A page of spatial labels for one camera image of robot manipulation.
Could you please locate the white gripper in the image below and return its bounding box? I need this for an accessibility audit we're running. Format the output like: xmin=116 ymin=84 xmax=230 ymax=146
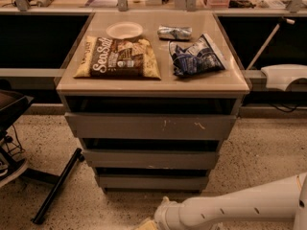
xmin=134 ymin=196 xmax=185 ymax=230

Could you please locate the grey bottom drawer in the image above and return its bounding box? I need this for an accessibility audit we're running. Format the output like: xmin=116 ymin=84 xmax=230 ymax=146
xmin=95 ymin=175 xmax=209 ymax=191

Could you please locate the grey drawer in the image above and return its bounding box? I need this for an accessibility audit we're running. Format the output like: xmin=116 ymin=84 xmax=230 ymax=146
xmin=83 ymin=149 xmax=218 ymax=170
xmin=65 ymin=112 xmax=236 ymax=140
xmin=95 ymin=175 xmax=209 ymax=191

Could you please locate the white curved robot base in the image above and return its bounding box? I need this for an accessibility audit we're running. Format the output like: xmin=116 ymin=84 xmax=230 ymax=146
xmin=261 ymin=64 xmax=307 ymax=91

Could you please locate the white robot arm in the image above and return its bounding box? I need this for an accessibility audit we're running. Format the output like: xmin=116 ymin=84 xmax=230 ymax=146
xmin=134 ymin=173 xmax=307 ymax=230

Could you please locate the grey middle drawer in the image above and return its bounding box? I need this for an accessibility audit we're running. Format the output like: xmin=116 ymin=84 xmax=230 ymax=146
xmin=83 ymin=149 xmax=218 ymax=170

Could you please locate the grey top drawer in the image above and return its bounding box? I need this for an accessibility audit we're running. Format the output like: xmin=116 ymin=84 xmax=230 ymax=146
xmin=65 ymin=112 xmax=236 ymax=140

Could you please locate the grey drawer cabinet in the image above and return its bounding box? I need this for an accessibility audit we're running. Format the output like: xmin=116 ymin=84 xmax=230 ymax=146
xmin=57 ymin=11 xmax=249 ymax=178

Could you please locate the shoe with white sole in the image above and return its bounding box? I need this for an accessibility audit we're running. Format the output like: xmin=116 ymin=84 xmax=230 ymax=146
xmin=0 ymin=159 xmax=28 ymax=188

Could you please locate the sea salt chips bag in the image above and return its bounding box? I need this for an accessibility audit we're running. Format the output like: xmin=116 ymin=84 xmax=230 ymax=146
xmin=75 ymin=36 xmax=161 ymax=80

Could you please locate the blue crumpled chips bag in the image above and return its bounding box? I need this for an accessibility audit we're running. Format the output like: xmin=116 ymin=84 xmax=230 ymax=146
xmin=168 ymin=34 xmax=225 ymax=78

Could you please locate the black chair seat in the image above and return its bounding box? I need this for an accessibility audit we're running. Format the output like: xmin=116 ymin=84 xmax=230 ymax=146
xmin=0 ymin=90 xmax=34 ymax=131

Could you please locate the crushed silver can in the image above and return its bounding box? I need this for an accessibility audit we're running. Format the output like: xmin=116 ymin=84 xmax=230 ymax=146
xmin=157 ymin=26 xmax=192 ymax=40

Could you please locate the white paper plate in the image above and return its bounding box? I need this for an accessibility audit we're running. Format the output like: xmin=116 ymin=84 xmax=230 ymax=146
xmin=106 ymin=22 xmax=143 ymax=39

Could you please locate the white pole with black tip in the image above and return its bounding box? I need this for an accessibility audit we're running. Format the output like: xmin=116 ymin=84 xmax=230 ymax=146
xmin=246 ymin=17 xmax=295 ymax=70

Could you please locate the black cable on floor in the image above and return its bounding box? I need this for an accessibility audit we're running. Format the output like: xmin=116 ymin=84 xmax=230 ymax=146
xmin=2 ymin=124 xmax=27 ymax=158

